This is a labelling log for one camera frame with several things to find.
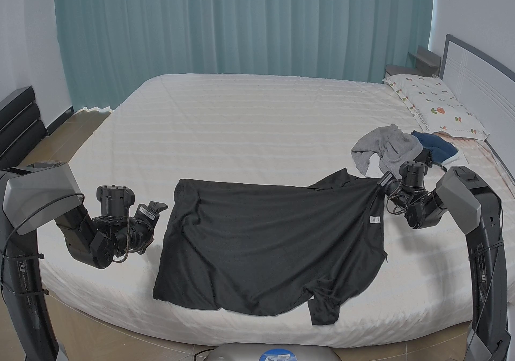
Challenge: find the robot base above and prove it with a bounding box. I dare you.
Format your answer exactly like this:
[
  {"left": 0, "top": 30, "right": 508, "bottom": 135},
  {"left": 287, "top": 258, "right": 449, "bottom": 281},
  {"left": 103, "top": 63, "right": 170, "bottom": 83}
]
[{"left": 205, "top": 343, "right": 334, "bottom": 361}]

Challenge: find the black T-shirt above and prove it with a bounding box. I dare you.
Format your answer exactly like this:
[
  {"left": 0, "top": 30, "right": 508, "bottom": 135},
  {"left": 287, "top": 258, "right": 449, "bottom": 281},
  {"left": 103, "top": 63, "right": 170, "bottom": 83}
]
[{"left": 152, "top": 168, "right": 389, "bottom": 326}]

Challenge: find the blue-green curtain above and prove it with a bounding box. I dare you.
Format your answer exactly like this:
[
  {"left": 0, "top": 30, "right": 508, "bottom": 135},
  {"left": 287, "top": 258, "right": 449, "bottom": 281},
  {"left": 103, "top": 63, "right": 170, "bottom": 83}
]
[{"left": 54, "top": 0, "right": 437, "bottom": 111}]

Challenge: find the pile of clothes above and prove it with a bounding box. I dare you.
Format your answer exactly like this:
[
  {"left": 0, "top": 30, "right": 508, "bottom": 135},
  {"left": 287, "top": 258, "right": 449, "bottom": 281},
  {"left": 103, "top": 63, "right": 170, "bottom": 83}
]
[{"left": 350, "top": 123, "right": 469, "bottom": 179}]

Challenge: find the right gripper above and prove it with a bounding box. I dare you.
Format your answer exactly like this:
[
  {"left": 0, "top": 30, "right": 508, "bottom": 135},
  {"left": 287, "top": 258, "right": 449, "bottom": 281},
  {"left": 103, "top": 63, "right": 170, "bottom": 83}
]
[{"left": 377, "top": 171, "right": 402, "bottom": 197}]

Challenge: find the grey bedside table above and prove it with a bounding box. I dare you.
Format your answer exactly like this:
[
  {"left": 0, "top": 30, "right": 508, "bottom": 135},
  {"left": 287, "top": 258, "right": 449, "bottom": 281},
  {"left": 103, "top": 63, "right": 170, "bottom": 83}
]
[{"left": 385, "top": 46, "right": 443, "bottom": 79}]

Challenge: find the white printed pillow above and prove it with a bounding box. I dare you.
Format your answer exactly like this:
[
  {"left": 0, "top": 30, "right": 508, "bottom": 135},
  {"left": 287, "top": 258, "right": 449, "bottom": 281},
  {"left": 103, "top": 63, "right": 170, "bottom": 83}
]
[{"left": 381, "top": 74, "right": 491, "bottom": 141}]

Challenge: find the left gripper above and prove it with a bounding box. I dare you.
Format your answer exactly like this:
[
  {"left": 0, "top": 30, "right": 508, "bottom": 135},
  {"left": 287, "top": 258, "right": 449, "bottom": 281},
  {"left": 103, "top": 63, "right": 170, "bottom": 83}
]
[{"left": 128, "top": 200, "right": 170, "bottom": 250}]

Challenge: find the bed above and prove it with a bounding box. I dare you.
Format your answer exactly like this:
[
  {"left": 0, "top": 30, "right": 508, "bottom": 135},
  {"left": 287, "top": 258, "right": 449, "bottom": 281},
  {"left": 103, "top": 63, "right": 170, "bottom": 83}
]
[{"left": 34, "top": 34, "right": 515, "bottom": 350}]

